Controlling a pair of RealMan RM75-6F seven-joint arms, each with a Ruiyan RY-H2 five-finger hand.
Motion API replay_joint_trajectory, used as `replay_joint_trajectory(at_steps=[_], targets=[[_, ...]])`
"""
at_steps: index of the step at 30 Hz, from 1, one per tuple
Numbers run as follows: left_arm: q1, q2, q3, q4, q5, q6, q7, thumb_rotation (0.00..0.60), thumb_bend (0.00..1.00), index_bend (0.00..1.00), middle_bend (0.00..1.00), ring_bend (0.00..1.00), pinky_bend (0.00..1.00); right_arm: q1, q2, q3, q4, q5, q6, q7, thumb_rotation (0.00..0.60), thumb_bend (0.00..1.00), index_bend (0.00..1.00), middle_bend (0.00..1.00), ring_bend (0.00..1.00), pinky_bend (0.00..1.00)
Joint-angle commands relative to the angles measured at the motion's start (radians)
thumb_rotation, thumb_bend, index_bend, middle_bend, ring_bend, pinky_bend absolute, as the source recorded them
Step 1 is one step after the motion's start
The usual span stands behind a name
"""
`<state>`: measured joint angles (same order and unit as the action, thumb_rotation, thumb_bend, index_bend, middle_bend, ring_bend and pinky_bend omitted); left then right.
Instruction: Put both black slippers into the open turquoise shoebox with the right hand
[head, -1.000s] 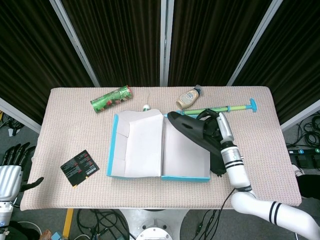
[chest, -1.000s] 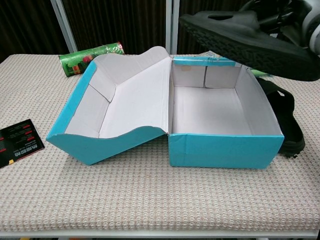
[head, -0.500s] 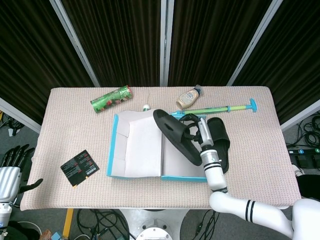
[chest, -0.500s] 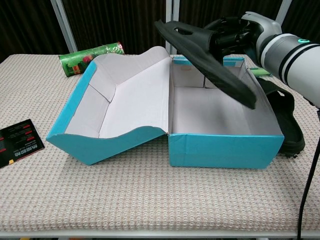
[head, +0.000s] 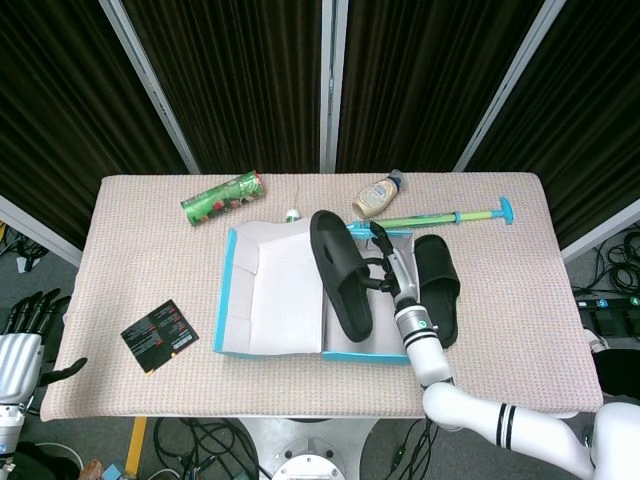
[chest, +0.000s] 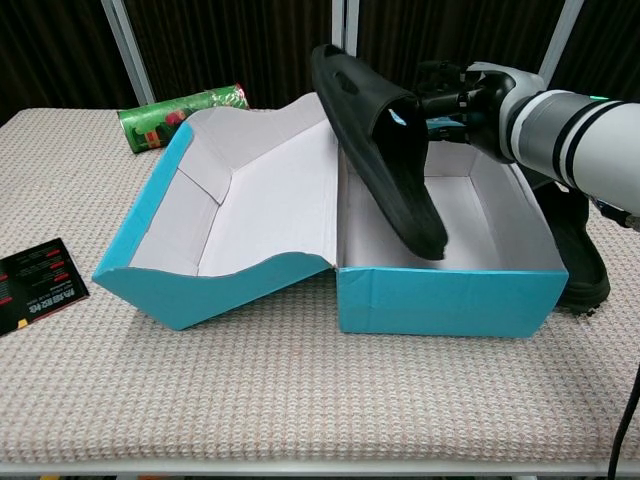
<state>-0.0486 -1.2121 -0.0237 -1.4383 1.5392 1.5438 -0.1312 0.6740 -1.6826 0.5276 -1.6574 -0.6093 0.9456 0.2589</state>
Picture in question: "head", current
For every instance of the small white green bottle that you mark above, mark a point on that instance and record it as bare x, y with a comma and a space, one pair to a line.
293, 216

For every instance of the green snack canister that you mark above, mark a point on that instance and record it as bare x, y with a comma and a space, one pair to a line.
222, 199

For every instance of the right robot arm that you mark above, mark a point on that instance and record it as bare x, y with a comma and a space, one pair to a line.
430, 360

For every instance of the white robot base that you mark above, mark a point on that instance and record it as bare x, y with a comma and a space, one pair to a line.
305, 450

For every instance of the black card packet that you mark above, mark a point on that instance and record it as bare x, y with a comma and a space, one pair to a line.
159, 335

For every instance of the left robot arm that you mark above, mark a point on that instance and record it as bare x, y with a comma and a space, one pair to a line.
10, 430

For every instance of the grey metal frame post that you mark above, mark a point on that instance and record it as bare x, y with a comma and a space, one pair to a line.
40, 230
510, 85
600, 232
332, 85
150, 85

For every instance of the beige squeeze sauce bottle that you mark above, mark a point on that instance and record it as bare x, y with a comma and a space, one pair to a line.
376, 195

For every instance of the beige woven table cloth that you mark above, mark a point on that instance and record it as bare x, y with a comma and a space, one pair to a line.
150, 250

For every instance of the blue and white shoebox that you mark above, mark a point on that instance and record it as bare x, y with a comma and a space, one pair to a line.
280, 300

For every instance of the black slipper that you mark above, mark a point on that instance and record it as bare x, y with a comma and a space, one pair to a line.
340, 270
437, 270

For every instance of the black pleated curtain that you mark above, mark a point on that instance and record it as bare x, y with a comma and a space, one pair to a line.
430, 80
240, 80
60, 100
590, 110

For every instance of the black power strip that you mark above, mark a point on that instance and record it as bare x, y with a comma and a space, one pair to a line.
607, 305

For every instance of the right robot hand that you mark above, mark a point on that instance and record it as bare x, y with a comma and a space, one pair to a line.
404, 280

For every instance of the green blue hand pump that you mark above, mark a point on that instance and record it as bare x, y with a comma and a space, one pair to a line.
435, 218

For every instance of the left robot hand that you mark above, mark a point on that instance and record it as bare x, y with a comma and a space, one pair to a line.
17, 365

